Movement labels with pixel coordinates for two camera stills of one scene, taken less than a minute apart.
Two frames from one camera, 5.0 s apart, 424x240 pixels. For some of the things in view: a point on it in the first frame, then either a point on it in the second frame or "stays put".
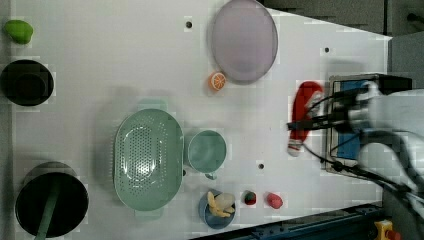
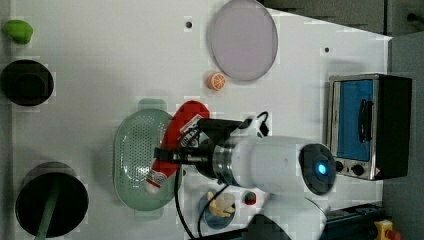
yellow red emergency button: [385, 232] stays put
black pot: [33, 198] stays put
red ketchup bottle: [301, 113] → [182, 116]
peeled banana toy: [221, 204] stays put
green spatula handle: [50, 205] stays put
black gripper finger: [308, 125] → [168, 154]
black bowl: [27, 83] stays put
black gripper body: [340, 118] → [200, 137]
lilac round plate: [244, 41] stays put
